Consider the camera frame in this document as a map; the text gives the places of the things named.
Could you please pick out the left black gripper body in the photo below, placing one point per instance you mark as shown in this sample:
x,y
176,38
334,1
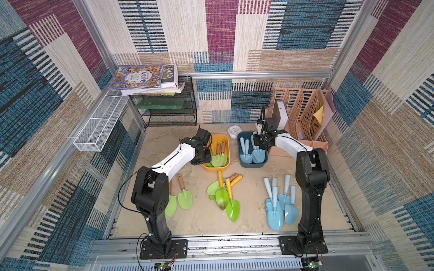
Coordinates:
x,y
205,157

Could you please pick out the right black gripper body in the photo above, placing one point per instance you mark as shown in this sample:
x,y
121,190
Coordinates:
x,y
259,141

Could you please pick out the dark green shovel yellow handle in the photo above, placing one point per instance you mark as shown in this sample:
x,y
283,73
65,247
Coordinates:
x,y
221,195

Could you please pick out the blue shovel large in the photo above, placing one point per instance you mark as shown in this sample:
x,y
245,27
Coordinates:
x,y
275,216

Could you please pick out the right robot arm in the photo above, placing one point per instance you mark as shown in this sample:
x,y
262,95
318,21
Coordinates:
x,y
312,175

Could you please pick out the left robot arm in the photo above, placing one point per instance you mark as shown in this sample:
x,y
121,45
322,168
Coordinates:
x,y
150,193

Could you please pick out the yellow storage box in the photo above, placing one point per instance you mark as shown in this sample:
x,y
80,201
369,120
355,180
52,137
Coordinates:
x,y
215,139

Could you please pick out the dark blue storage box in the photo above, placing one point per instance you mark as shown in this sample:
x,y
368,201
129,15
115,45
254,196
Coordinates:
x,y
247,136

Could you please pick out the white box in organizer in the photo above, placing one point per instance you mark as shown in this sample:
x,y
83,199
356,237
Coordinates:
x,y
280,115

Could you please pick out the white round clock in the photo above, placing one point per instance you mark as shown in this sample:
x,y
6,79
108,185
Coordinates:
x,y
234,131

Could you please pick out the pink desk file organizer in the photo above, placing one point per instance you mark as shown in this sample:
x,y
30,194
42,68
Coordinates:
x,y
301,104

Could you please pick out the yellow paper in organizer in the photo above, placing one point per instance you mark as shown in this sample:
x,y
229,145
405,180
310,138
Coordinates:
x,y
318,116

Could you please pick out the green tray on shelf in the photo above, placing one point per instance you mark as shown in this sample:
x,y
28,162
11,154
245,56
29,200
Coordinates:
x,y
160,104

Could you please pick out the white book stack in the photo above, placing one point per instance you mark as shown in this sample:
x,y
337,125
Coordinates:
x,y
170,84

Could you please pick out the colorful picture book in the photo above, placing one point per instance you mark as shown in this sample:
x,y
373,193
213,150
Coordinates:
x,y
137,77

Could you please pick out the black wire shelf rack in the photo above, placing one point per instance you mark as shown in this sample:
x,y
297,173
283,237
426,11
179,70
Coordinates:
x,y
179,109

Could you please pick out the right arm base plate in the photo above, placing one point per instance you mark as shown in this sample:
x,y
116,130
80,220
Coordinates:
x,y
291,245

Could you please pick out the white wire mesh basket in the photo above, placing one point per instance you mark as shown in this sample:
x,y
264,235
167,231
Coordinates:
x,y
98,128

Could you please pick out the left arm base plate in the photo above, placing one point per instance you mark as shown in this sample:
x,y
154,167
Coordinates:
x,y
176,248

